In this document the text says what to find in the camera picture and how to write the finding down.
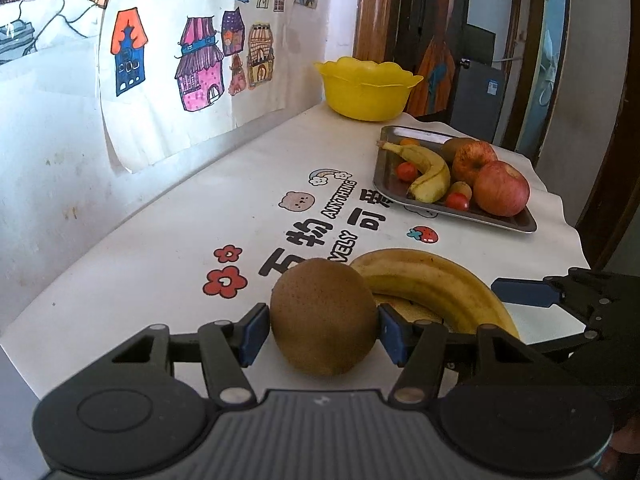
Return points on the wooden framed glass door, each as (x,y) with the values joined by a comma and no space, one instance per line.
(522,35)

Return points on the small yellow banana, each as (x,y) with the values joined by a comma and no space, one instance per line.
(430,172)

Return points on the white printed tablecloth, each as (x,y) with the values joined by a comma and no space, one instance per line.
(175,240)

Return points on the large plain kiwi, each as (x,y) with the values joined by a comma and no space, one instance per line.
(322,315)

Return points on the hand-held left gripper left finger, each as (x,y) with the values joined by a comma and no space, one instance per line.
(255,330)

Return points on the wooden door frame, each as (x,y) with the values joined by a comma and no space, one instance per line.
(372,10)

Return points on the kiwi with sticker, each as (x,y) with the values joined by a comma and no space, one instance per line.
(454,147)

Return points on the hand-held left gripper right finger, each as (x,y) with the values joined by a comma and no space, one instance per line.
(392,335)

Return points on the yellow scalloped plastic bowl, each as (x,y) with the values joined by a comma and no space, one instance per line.
(365,92)

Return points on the small orange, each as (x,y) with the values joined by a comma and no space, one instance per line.
(410,143)

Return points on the grey cabinet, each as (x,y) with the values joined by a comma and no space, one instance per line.
(475,95)

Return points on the large yellow banana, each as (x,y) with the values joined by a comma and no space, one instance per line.
(435,280)

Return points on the metal tray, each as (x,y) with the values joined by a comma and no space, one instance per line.
(391,186)

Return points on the dark figure painting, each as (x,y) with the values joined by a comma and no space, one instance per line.
(440,70)

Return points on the small round brown fruit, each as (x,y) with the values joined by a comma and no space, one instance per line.
(460,189)

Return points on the red cherry tomato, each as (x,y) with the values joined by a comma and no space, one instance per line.
(405,171)
(457,203)

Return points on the large line drawing poster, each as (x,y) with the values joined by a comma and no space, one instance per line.
(50,10)

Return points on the red apple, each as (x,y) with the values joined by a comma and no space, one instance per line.
(500,190)
(472,160)

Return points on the house drawings wall poster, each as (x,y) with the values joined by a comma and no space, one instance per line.
(160,125)

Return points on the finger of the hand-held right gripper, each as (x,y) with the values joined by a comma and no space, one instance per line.
(605,365)
(525,292)

